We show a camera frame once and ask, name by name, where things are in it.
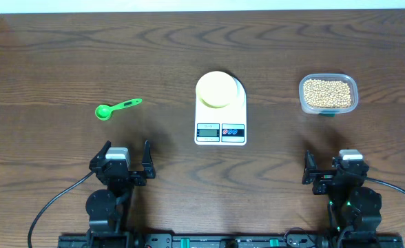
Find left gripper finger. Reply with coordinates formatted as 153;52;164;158
91;141;112;165
141;141;156;179

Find green plastic measuring spoon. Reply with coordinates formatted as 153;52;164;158
95;98;143;121

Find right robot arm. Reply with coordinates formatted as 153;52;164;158
302;149;382;245

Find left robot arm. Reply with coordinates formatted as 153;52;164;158
85;141;156;234

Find white digital kitchen scale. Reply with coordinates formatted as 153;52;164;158
194;74;247;146

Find yellow plastic bowl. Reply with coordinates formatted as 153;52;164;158
196;71;238;108

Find green lid under container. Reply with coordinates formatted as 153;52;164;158
319;113;335;118

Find soybeans in container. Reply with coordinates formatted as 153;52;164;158
303;79;352;108

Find clear plastic container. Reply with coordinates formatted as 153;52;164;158
299;73;359;116

